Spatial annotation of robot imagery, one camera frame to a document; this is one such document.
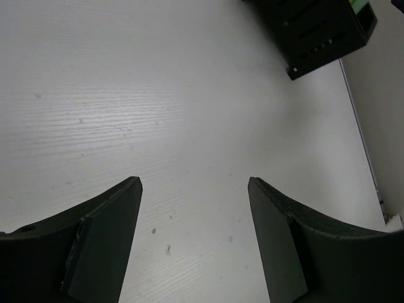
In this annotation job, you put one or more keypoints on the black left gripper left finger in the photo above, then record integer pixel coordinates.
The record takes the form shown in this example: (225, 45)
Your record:
(78, 255)

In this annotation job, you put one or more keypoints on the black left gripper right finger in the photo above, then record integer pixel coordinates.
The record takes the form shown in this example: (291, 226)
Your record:
(308, 256)

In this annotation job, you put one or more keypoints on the mint cap translucent highlighter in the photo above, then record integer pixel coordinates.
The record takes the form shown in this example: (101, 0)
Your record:
(358, 5)

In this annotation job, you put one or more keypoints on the black two-compartment organizer box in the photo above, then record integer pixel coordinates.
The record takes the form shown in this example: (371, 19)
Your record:
(311, 34)

